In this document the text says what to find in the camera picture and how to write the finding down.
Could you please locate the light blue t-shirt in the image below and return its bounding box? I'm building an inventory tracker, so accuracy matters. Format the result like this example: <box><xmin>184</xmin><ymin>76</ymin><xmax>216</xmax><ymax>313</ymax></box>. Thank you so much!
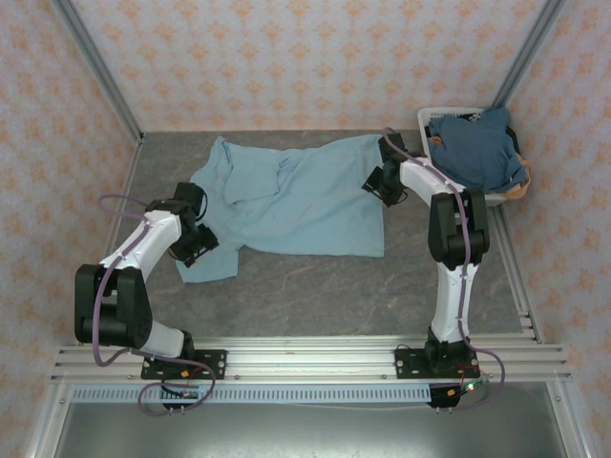
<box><xmin>175</xmin><ymin>133</ymin><xmax>387</xmax><ymax>285</ymax></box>

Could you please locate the dark blue t-shirt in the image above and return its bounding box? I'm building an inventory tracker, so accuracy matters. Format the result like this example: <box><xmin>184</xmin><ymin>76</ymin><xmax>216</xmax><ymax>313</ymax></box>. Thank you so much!
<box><xmin>428</xmin><ymin>107</ymin><xmax>529</xmax><ymax>195</ymax></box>

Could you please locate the white plastic laundry basket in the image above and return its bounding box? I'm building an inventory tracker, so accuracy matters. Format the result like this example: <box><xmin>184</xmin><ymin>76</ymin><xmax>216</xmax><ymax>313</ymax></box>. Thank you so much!
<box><xmin>417</xmin><ymin>107</ymin><xmax>531</xmax><ymax>209</ymax></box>

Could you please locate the orange garment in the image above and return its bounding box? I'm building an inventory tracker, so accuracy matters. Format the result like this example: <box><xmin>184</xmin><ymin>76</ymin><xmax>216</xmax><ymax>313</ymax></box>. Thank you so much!
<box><xmin>495</xmin><ymin>156</ymin><xmax>533</xmax><ymax>201</ymax></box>

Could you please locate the small circuit board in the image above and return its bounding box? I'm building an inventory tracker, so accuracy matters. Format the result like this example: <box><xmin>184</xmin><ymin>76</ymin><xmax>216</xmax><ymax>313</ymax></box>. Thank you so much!
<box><xmin>458</xmin><ymin>376</ymin><xmax>493</xmax><ymax>395</ymax></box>
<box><xmin>161</xmin><ymin>386</ymin><xmax>200</xmax><ymax>401</ymax></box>

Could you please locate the grey metal panel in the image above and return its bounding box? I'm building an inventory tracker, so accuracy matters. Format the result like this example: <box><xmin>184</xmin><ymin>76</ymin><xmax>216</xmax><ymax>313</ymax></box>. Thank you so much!
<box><xmin>52</xmin><ymin>400</ymin><xmax>574</xmax><ymax>458</ymax></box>

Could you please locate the aluminium corner post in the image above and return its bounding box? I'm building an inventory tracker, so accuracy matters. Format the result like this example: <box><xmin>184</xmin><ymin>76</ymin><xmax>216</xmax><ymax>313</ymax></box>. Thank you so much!
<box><xmin>491</xmin><ymin>0</ymin><xmax>567</xmax><ymax>109</ymax></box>
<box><xmin>50</xmin><ymin>0</ymin><xmax>144</xmax><ymax>144</ymax></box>

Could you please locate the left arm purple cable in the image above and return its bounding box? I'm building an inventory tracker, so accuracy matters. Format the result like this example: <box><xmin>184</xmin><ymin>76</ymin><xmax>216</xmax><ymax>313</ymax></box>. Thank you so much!
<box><xmin>93</xmin><ymin>193</ymin><xmax>217</xmax><ymax>416</ymax></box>

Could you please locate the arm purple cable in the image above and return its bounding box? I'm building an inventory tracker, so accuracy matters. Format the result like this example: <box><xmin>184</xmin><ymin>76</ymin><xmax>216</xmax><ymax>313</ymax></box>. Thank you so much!
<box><xmin>93</xmin><ymin>193</ymin><xmax>217</xmax><ymax>416</ymax></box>
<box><xmin>384</xmin><ymin>126</ymin><xmax>507</xmax><ymax>414</ymax></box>

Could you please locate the long aluminium base rail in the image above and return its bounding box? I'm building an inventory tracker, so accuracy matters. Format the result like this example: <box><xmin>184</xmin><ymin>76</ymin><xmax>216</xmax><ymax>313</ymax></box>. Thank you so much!
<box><xmin>50</xmin><ymin>336</ymin><xmax>574</xmax><ymax>385</ymax></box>

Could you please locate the white slotted cable duct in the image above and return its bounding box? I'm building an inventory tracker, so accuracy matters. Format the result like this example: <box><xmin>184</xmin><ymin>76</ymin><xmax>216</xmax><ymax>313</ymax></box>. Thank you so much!
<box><xmin>71</xmin><ymin>385</ymin><xmax>433</xmax><ymax>405</ymax></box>

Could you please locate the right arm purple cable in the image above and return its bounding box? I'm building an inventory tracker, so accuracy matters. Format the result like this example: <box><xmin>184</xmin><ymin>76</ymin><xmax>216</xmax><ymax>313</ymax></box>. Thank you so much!
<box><xmin>384</xmin><ymin>126</ymin><xmax>507</xmax><ymax>414</ymax></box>

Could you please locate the aluminium frame leg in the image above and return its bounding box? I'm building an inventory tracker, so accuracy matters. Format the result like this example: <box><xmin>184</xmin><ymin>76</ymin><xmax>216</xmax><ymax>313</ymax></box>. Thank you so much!
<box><xmin>26</xmin><ymin>381</ymin><xmax>73</xmax><ymax>458</ymax></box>
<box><xmin>543</xmin><ymin>381</ymin><xmax>593</xmax><ymax>458</ymax></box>

